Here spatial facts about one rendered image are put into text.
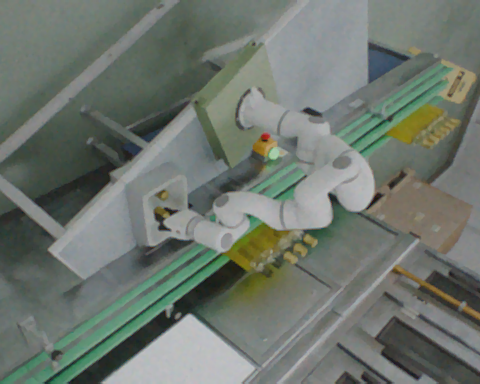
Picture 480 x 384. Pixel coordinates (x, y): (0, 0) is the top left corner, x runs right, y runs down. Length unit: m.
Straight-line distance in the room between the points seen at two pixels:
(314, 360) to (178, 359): 0.45
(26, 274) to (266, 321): 0.92
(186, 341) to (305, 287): 0.50
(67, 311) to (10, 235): 0.69
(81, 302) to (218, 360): 0.47
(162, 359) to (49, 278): 0.58
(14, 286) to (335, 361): 1.19
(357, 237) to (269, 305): 0.57
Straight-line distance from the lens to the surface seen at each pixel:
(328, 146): 1.53
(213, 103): 1.63
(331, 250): 2.12
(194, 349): 1.73
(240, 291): 1.88
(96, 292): 1.68
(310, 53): 2.11
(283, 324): 1.80
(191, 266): 1.73
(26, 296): 2.01
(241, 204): 1.40
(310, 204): 1.32
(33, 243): 2.20
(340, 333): 1.84
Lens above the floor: 1.82
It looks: 27 degrees down
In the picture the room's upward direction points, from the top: 124 degrees clockwise
